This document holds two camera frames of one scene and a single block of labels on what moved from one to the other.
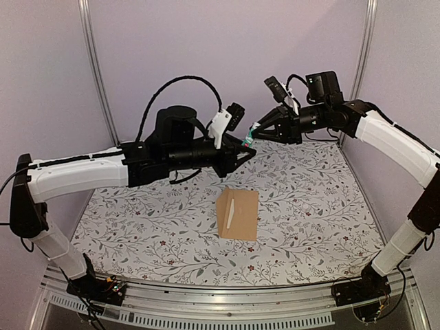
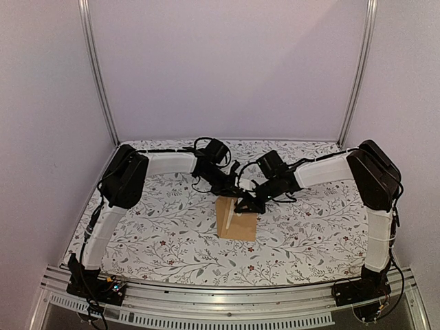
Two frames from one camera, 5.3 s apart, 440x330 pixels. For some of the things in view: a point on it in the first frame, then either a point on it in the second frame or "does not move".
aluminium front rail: (220, 307) does not move
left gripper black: (230, 149) to (227, 190)
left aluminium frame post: (84, 5) does not move
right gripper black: (288, 126) to (254, 207)
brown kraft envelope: (237, 211) does not move
